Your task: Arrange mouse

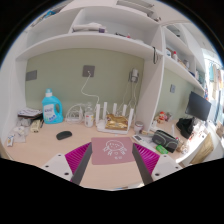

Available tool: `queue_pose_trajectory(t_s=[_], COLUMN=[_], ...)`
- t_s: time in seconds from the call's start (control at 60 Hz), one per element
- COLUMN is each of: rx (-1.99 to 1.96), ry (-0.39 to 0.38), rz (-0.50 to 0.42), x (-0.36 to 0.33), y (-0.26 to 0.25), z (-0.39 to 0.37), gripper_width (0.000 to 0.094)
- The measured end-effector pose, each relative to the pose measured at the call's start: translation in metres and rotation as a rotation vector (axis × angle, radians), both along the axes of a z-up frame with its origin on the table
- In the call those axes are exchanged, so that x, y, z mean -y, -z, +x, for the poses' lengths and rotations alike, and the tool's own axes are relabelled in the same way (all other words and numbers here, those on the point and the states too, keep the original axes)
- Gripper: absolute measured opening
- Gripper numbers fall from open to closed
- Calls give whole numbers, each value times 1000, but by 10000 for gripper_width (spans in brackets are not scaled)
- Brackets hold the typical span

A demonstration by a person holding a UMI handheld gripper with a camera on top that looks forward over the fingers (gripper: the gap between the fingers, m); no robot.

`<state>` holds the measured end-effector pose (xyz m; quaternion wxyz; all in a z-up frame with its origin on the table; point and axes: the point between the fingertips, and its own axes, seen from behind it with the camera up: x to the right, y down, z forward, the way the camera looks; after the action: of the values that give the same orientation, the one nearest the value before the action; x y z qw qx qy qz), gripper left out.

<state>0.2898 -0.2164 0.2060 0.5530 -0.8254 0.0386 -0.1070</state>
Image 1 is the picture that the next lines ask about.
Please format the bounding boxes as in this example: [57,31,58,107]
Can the folded white cloth on shelf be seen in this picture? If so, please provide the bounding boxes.
[72,22,106,33]

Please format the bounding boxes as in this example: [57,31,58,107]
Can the pink mouse pad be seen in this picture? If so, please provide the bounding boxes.
[91,137,134,165]

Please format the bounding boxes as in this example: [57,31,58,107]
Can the green small box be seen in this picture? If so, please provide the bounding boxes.
[156,145,168,154]

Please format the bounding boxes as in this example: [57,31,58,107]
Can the grey wall socket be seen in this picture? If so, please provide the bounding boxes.
[82,65,95,77]

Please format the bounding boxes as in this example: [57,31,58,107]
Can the white calculator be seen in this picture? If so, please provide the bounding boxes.
[132,135,148,145]

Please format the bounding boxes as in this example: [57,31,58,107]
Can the dark grey pouch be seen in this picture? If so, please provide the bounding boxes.
[152,130,178,153]

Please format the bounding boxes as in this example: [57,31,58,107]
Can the gold snack package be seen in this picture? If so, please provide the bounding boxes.
[105,114,128,130]

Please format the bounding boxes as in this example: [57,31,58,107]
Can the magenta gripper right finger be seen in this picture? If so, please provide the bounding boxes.
[131,142,183,185]

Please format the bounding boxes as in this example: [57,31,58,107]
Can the clear plastic bottle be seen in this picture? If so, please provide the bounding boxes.
[84,102,94,127]

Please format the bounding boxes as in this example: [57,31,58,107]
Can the white shelf unit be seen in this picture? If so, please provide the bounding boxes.
[17,0,204,128]

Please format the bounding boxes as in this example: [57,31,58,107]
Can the small toy figurine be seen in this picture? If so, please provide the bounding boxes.
[158,111,167,123]

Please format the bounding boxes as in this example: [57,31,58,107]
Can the grey wall switch plate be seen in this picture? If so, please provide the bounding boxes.
[26,70,37,81]

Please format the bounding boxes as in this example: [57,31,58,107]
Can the blue detergent bottle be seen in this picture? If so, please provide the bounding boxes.
[42,88,63,124]

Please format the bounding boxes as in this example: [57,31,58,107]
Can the white power cable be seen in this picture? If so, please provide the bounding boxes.
[80,71,101,107]

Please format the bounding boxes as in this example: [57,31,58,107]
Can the black computer monitor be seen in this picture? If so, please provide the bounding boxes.
[185,92,211,121]

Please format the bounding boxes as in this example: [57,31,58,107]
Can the small grey jar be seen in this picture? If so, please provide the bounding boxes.
[134,121,144,133]

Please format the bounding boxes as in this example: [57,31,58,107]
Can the white wall charger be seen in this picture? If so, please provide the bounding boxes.
[129,68,139,83]

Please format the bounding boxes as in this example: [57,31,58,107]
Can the small yellow packet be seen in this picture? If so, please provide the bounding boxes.
[30,120,40,133]

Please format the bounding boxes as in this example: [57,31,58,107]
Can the black bag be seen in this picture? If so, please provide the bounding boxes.
[176,118,194,139]

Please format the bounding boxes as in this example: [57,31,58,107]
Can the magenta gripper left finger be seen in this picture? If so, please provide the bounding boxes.
[42,142,93,186]

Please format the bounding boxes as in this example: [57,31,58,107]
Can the white wifi router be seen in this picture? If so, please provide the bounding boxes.
[95,103,134,134]

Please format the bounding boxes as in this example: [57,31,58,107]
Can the black computer mouse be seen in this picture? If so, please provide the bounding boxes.
[56,131,72,140]

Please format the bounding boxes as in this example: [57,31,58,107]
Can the stack of books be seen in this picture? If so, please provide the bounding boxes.
[17,108,42,120]

